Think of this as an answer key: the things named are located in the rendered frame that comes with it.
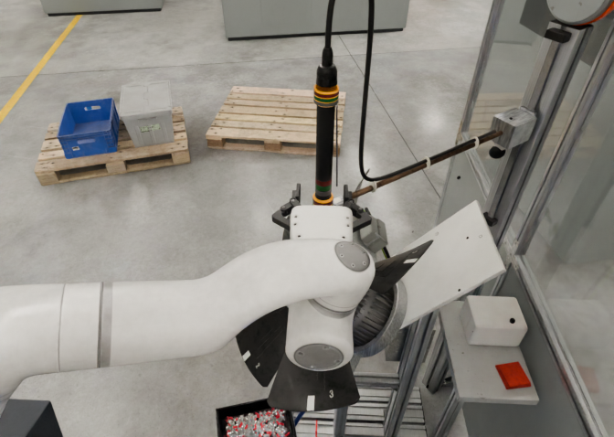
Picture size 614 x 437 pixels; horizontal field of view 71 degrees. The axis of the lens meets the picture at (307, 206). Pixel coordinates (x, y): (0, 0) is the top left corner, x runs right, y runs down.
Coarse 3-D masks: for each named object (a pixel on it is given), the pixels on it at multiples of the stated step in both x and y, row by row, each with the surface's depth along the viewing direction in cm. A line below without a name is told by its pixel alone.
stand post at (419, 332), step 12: (432, 312) 128; (420, 324) 132; (432, 324) 132; (408, 336) 149; (420, 336) 136; (408, 348) 147; (420, 348) 143; (408, 360) 147; (420, 360) 146; (408, 372) 151; (408, 384) 159; (396, 396) 169; (408, 396) 163; (396, 408) 169; (384, 420) 196; (396, 420) 179; (384, 432) 195; (396, 432) 184
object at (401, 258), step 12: (432, 240) 103; (408, 252) 103; (420, 252) 98; (384, 264) 101; (396, 264) 98; (408, 264) 95; (384, 276) 95; (396, 276) 92; (372, 288) 93; (384, 288) 91
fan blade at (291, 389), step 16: (288, 368) 104; (304, 368) 103; (336, 368) 102; (272, 384) 104; (288, 384) 102; (304, 384) 101; (320, 384) 100; (336, 384) 99; (352, 384) 98; (272, 400) 102; (288, 400) 100; (304, 400) 98; (320, 400) 97; (336, 400) 96; (352, 400) 95
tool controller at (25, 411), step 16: (16, 400) 91; (32, 400) 91; (48, 400) 92; (0, 416) 88; (16, 416) 88; (32, 416) 88; (48, 416) 91; (0, 432) 85; (16, 432) 85; (32, 432) 86; (48, 432) 91
